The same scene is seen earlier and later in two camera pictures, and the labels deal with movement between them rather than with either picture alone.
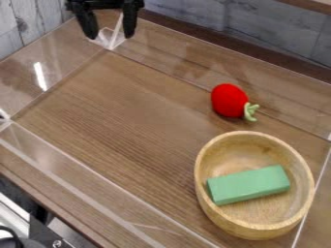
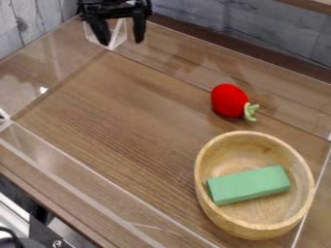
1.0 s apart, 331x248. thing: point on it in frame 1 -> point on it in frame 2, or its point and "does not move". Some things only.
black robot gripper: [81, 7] -> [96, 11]
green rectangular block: [247, 184] does not move
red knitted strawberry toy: [228, 100] does not move
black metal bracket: [44, 235] does not move
